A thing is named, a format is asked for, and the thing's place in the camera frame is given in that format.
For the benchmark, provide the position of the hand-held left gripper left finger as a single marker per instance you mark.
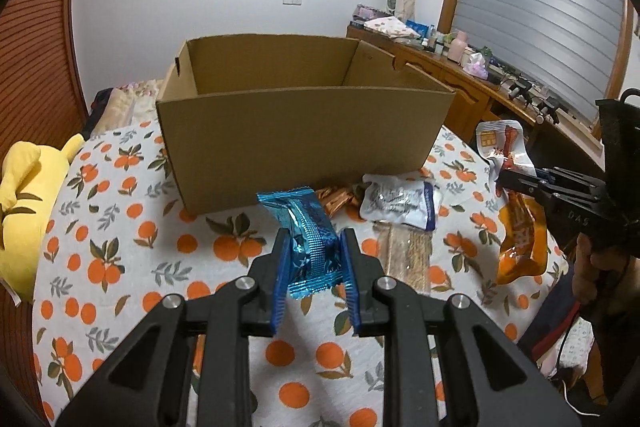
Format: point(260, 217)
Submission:
point(280, 279)

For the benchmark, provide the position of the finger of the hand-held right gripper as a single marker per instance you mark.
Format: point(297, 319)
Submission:
point(522, 187)
point(575, 181)

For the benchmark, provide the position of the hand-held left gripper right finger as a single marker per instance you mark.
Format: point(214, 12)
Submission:
point(352, 282)

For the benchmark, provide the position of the orange snack packet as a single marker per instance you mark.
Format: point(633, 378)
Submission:
point(520, 237)

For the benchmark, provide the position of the blue foil snack packet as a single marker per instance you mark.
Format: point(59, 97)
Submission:
point(310, 237)

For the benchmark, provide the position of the brown cardboard box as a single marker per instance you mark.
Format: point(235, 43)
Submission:
point(300, 142)

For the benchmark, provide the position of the person's right hand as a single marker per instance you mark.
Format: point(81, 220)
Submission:
point(584, 267)

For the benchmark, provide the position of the clear brown bar packet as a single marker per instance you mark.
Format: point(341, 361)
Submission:
point(405, 257)

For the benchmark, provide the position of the small black tripod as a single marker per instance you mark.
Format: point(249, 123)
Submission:
point(547, 107)
point(520, 89)

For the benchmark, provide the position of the brown striped snack wrapper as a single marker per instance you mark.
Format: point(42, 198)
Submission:
point(340, 199)

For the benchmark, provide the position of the white blue snack packet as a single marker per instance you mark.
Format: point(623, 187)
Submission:
point(395, 202)

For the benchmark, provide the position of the wooden cabinet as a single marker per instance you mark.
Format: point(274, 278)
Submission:
point(470, 92)

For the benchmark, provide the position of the pink tissue pack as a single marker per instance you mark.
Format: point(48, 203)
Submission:
point(475, 66)

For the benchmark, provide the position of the orange print tablecloth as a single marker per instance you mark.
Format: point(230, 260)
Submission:
point(150, 257)

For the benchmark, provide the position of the pink bottle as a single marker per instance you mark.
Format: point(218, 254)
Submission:
point(457, 47)

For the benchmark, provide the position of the grey window blind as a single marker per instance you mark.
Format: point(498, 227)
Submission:
point(540, 7)

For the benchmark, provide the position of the blue box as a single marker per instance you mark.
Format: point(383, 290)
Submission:
point(416, 27)

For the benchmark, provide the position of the folded floral cloth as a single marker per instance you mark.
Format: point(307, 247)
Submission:
point(392, 27)

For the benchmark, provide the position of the small white fan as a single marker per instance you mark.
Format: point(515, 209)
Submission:
point(395, 1)

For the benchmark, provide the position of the yellow plush toy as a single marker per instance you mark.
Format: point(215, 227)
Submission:
point(30, 207)

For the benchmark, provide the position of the brown louvered wardrobe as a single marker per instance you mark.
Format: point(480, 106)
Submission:
point(35, 57)

